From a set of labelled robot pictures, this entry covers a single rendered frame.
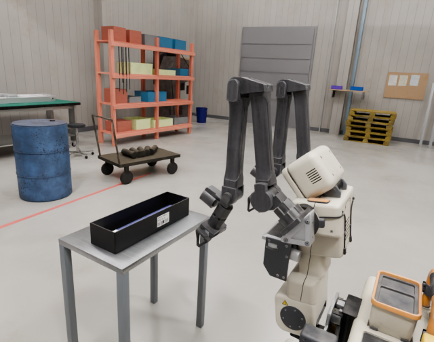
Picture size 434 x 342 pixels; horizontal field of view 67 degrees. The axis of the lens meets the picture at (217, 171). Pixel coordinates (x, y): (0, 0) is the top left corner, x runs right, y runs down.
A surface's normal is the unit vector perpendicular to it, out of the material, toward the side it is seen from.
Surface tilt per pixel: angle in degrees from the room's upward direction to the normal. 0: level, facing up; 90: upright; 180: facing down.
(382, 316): 92
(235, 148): 89
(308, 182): 90
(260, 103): 99
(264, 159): 89
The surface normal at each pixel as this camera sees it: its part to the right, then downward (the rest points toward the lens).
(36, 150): 0.27, 0.29
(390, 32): -0.47, 0.22
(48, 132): 0.68, 0.25
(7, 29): 0.88, 0.18
